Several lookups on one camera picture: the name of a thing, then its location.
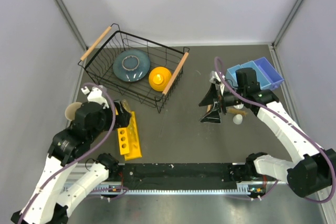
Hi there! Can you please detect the white plastic cap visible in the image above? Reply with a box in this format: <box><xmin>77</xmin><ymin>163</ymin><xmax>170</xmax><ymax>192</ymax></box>
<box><xmin>234</xmin><ymin>104</ymin><xmax>244</xmax><ymax>110</ymax></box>

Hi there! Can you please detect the light blue bin left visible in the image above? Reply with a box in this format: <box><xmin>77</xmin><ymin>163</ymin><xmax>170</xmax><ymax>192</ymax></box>
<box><xmin>226</xmin><ymin>65</ymin><xmax>242</xmax><ymax>86</ymax></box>

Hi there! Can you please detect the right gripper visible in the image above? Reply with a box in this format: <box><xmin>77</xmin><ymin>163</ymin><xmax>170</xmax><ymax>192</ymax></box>
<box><xmin>199</xmin><ymin>82</ymin><xmax>246</xmax><ymax>123</ymax></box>

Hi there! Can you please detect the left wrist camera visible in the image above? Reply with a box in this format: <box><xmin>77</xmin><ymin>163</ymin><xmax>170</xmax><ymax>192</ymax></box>
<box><xmin>81</xmin><ymin>85</ymin><xmax>109</xmax><ymax>109</ymax></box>

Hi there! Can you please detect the blue ceramic plate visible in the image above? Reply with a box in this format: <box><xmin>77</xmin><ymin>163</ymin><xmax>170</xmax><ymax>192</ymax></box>
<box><xmin>112</xmin><ymin>49</ymin><xmax>151</xmax><ymax>82</ymax></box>

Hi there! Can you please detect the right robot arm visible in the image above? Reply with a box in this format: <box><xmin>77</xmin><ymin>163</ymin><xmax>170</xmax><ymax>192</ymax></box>
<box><xmin>199</xmin><ymin>68</ymin><xmax>335</xmax><ymax>201</ymax></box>

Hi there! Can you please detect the light blue bin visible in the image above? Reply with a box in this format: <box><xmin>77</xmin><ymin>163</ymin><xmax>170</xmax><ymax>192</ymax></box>
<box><xmin>241</xmin><ymin>61</ymin><xmax>271</xmax><ymax>90</ymax></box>
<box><xmin>226</xmin><ymin>65</ymin><xmax>242</xmax><ymax>86</ymax></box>

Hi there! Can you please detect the light blue bin middle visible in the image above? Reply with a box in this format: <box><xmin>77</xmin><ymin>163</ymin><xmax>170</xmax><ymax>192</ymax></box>
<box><xmin>241</xmin><ymin>61</ymin><xmax>271</xmax><ymax>90</ymax></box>

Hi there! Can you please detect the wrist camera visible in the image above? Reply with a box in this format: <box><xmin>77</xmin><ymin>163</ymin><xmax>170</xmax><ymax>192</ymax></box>
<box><xmin>81</xmin><ymin>85</ymin><xmax>109</xmax><ymax>109</ymax></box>
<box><xmin>209</xmin><ymin>71</ymin><xmax>222</xmax><ymax>85</ymax></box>

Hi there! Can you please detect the purple blue bin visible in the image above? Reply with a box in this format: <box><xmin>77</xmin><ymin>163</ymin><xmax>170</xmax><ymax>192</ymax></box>
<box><xmin>254</xmin><ymin>57</ymin><xmax>284</xmax><ymax>90</ymax></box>

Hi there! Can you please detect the glass test tube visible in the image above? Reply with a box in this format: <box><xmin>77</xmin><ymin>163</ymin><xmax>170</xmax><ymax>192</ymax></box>
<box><xmin>159</xmin><ymin>110</ymin><xmax>168</xmax><ymax>137</ymax></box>
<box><xmin>128</xmin><ymin>125</ymin><xmax>140</xmax><ymax>149</ymax></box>
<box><xmin>121</xmin><ymin>99</ymin><xmax>131</xmax><ymax>113</ymax></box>

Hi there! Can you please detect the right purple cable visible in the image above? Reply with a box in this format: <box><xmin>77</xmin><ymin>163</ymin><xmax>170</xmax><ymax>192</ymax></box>
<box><xmin>214</xmin><ymin>56</ymin><xmax>336</xmax><ymax>204</ymax></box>

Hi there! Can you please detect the black wire dish basket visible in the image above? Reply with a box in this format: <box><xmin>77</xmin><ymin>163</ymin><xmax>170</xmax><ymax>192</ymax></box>
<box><xmin>78</xmin><ymin>23</ymin><xmax>190</xmax><ymax>112</ymax></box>

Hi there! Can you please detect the yellow ribbed funnel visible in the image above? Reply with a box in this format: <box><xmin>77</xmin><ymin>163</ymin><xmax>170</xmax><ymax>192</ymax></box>
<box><xmin>149</xmin><ymin>67</ymin><xmax>172</xmax><ymax>92</ymax></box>

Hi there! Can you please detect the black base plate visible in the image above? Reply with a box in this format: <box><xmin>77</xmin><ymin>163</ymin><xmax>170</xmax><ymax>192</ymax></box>
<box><xmin>119</xmin><ymin>163</ymin><xmax>250</xmax><ymax>189</ymax></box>

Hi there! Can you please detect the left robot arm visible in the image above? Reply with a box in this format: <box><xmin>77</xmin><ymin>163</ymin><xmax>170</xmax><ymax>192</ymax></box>
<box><xmin>11</xmin><ymin>100</ymin><xmax>131</xmax><ymax>223</ymax></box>

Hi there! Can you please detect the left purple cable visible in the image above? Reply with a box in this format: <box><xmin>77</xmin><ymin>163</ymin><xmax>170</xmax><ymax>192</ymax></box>
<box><xmin>17</xmin><ymin>82</ymin><xmax>117</xmax><ymax>223</ymax></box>

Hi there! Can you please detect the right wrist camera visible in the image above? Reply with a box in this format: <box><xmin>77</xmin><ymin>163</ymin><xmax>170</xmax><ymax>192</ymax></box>
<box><xmin>209</xmin><ymin>71</ymin><xmax>222</xmax><ymax>85</ymax></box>

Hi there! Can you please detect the purple cable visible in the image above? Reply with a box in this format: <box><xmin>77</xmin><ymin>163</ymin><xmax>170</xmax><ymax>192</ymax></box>
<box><xmin>214</xmin><ymin>56</ymin><xmax>336</xmax><ymax>204</ymax></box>
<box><xmin>17</xmin><ymin>82</ymin><xmax>117</xmax><ymax>223</ymax></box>

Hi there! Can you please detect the beige ceramic mug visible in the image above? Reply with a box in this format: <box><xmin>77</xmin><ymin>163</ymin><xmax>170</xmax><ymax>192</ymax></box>
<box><xmin>65</xmin><ymin>102</ymin><xmax>82</xmax><ymax>121</ymax></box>

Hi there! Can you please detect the yellow test tube rack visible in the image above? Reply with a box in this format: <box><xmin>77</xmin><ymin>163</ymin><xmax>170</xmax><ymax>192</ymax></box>
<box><xmin>117</xmin><ymin>111</ymin><xmax>142</xmax><ymax>161</ymax></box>

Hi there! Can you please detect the test tube brush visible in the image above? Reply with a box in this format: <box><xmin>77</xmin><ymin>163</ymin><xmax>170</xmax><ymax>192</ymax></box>
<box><xmin>227</xmin><ymin>107</ymin><xmax>248</xmax><ymax>116</ymax></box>

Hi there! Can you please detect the cable duct rail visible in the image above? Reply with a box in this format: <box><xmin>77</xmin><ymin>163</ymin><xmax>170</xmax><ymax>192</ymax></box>
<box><xmin>89</xmin><ymin>182</ymin><xmax>272</xmax><ymax>196</ymax></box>

